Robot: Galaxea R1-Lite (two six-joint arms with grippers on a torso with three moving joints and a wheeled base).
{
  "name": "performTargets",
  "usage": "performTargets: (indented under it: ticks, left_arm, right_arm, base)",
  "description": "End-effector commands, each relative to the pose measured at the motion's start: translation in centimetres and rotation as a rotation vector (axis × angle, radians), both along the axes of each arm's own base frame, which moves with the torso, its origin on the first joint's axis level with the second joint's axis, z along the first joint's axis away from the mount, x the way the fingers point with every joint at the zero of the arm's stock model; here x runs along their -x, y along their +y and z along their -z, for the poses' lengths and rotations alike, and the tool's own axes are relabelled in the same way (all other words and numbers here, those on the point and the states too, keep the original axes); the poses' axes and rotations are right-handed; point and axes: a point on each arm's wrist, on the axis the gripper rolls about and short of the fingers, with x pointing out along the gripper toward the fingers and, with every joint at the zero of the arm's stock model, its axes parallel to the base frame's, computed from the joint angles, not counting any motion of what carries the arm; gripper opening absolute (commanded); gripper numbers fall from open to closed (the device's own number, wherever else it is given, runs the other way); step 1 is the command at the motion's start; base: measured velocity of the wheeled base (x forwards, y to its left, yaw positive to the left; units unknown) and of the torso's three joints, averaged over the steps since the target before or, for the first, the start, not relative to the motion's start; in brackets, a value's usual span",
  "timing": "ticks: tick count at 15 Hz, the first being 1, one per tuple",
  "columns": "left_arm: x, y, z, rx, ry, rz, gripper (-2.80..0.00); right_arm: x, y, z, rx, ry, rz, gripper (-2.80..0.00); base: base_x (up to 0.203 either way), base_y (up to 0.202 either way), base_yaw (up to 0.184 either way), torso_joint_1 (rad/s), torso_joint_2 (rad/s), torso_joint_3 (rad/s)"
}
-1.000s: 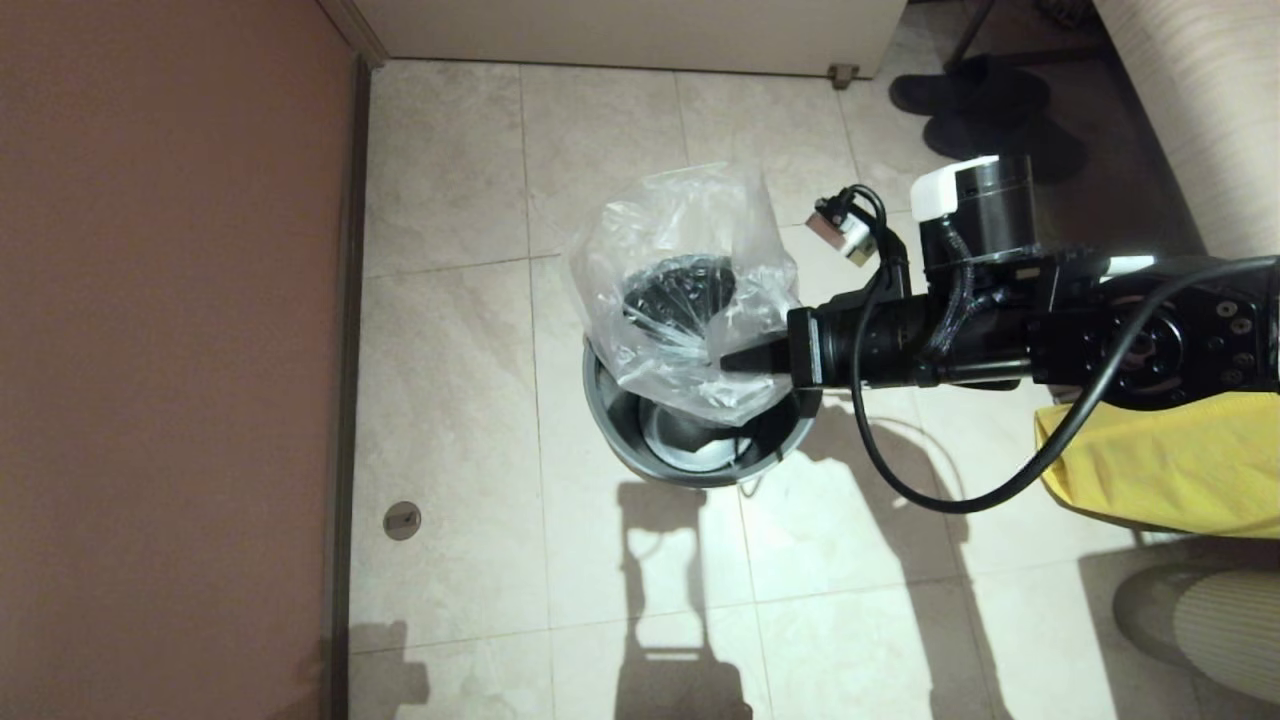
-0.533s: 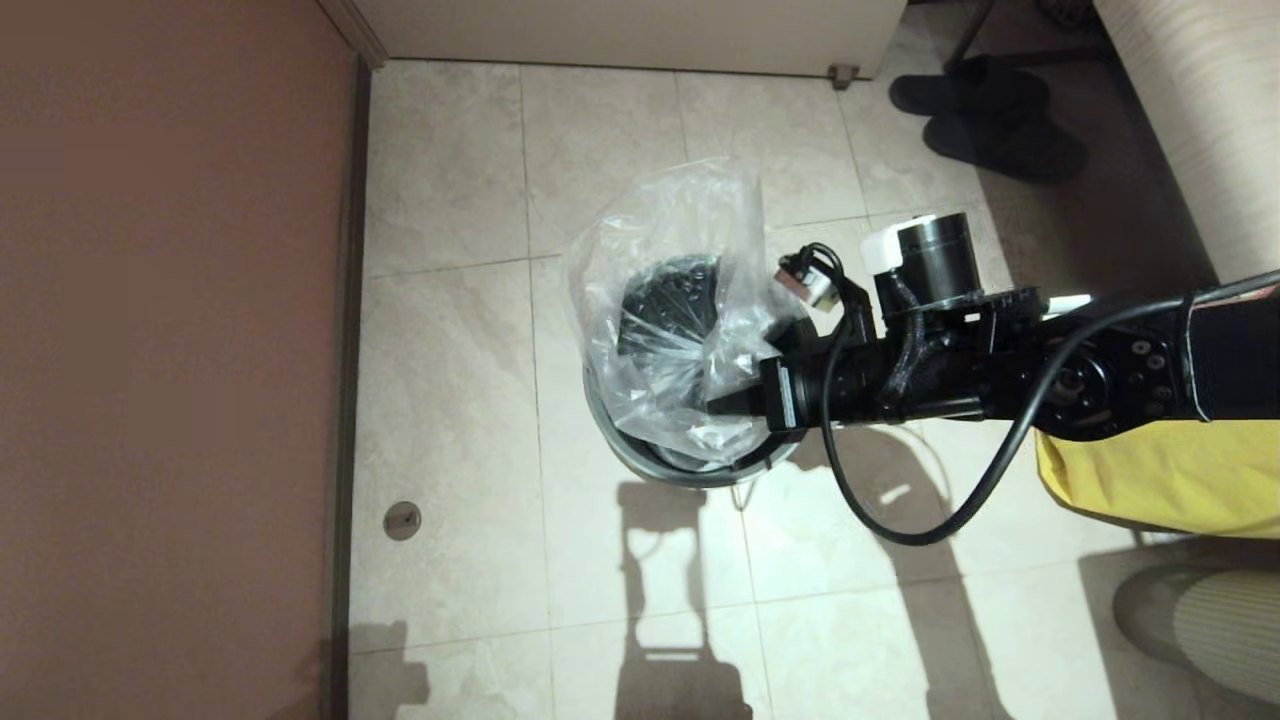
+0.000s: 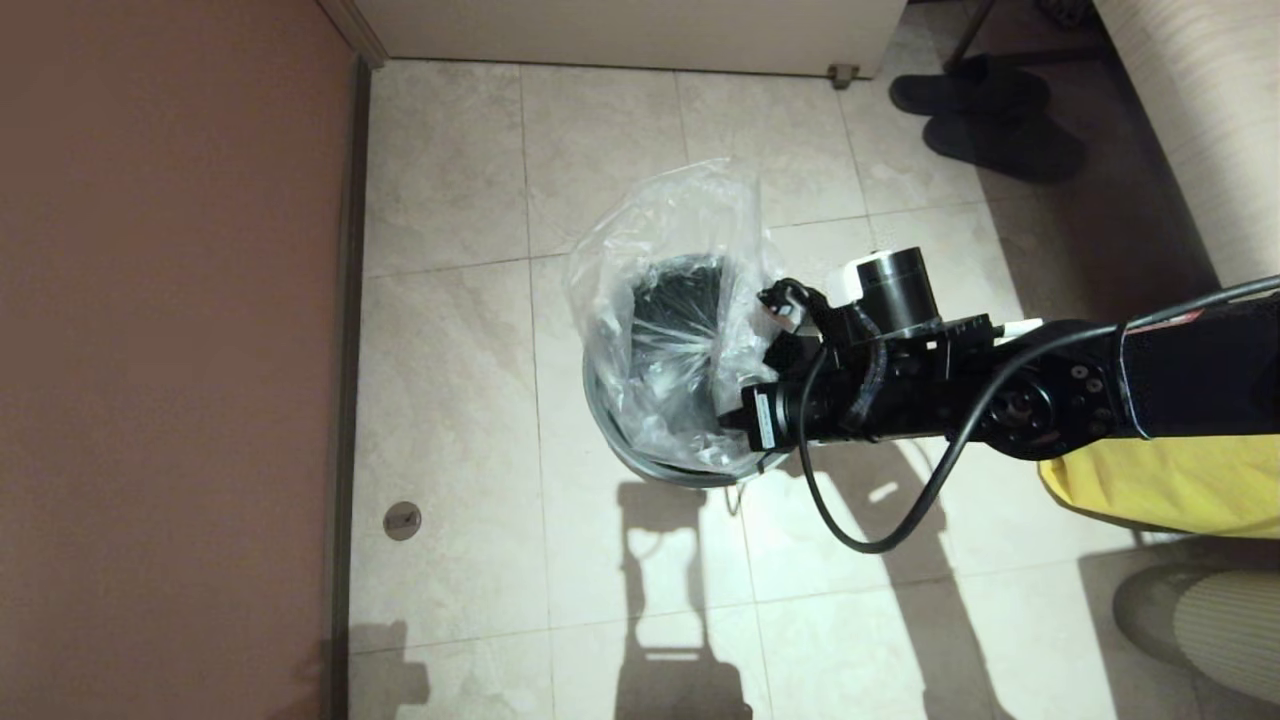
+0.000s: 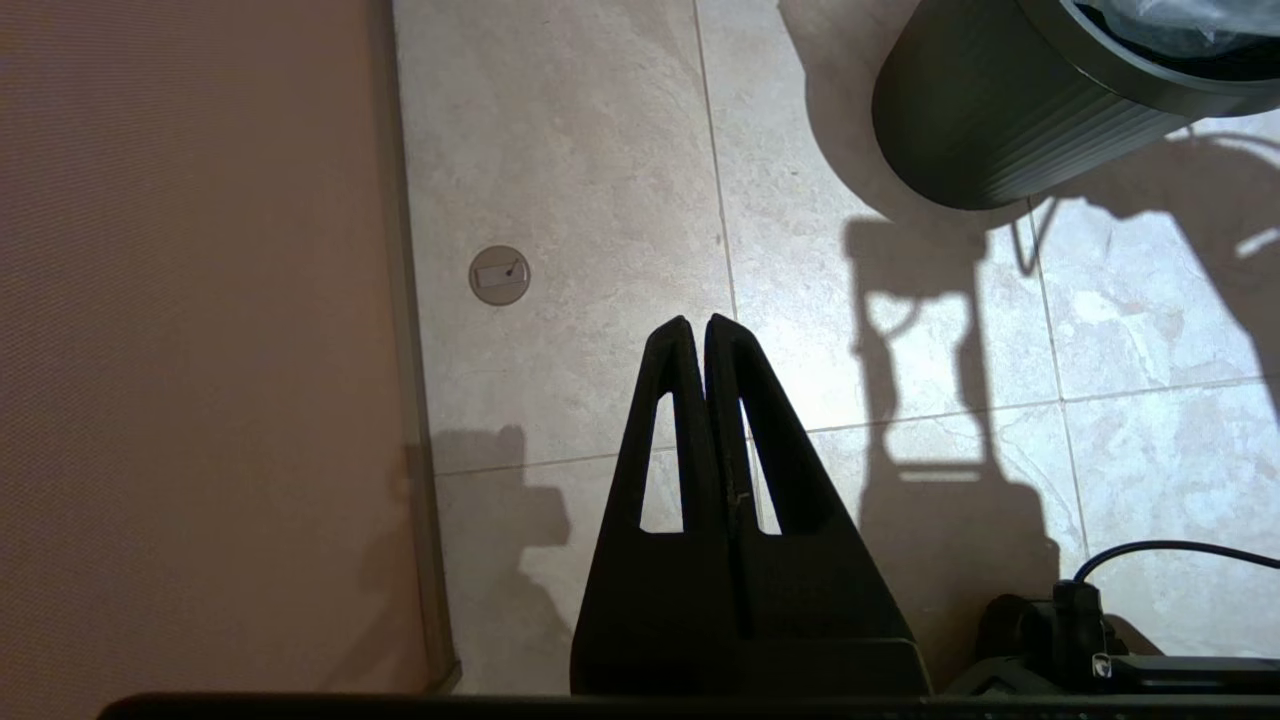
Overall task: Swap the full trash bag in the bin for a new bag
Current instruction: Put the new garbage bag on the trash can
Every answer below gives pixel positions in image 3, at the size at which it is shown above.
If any clear plastic trash bag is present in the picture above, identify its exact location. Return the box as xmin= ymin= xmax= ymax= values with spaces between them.
xmin=565 ymin=158 xmax=791 ymax=476

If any grey round trash bin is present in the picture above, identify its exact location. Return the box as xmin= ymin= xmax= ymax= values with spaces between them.
xmin=583 ymin=255 xmax=801 ymax=489

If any yellow bag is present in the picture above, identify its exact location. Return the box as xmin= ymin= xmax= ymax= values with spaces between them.
xmin=1038 ymin=435 xmax=1280 ymax=541

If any beige striped bench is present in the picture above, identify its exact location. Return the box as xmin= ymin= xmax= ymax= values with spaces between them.
xmin=1095 ymin=0 xmax=1280 ymax=291

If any grey ribbed round object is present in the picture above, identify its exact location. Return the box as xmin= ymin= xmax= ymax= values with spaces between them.
xmin=1112 ymin=565 xmax=1280 ymax=706

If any white cabinet panel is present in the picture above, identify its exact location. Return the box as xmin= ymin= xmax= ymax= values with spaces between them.
xmin=352 ymin=0 xmax=907 ymax=81

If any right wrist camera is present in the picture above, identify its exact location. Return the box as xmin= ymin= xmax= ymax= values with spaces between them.
xmin=757 ymin=248 xmax=943 ymax=336

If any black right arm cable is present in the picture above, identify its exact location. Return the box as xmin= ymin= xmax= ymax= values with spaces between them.
xmin=797 ymin=275 xmax=1280 ymax=554

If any beige door frame trim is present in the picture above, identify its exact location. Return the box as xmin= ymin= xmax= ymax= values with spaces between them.
xmin=318 ymin=0 xmax=389 ymax=71

